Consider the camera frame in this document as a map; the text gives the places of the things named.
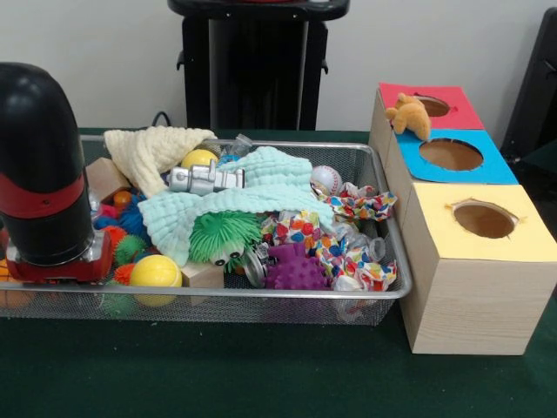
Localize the black upright panel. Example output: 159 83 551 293
500 6 557 162

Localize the black pedestal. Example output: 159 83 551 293
167 0 352 131

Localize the yellow ball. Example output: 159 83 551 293
129 253 184 288
180 149 219 171

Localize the shallow clear mesh bin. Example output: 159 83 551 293
0 133 413 326

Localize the black cable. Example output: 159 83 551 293
151 111 189 129

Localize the wooden box with three holes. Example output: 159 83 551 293
369 82 557 356

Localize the green spiky ball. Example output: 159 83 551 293
187 211 263 267

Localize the purple spiky ball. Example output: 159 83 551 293
264 242 332 291

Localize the cream waffle cloth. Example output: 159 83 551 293
103 125 218 198

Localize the silver toy camera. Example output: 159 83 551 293
167 158 246 194

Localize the dark green tablecloth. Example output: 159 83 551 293
0 125 557 418

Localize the colourful confetti print packet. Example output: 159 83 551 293
260 182 398 293

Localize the orange brown rubber toy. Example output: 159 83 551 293
385 91 433 141

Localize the mint waffle cloth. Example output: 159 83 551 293
138 145 337 266

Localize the white baseball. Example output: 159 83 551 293
312 165 345 198

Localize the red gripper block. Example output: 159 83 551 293
4 229 113 287

